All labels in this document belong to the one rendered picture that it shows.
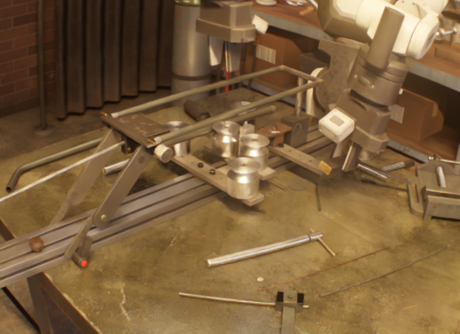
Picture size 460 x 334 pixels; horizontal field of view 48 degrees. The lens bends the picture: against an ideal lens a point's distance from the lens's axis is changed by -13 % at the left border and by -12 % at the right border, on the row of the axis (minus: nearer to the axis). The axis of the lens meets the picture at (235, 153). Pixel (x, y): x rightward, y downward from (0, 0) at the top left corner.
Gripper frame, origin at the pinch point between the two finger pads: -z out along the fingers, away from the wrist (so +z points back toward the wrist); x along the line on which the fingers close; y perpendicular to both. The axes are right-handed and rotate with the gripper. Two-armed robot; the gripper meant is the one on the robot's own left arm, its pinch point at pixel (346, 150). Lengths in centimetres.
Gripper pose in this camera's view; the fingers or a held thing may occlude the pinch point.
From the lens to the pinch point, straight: 95.7
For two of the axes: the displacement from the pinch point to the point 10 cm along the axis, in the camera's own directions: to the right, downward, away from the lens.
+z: 3.1, -8.4, -4.4
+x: -6.7, -5.2, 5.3
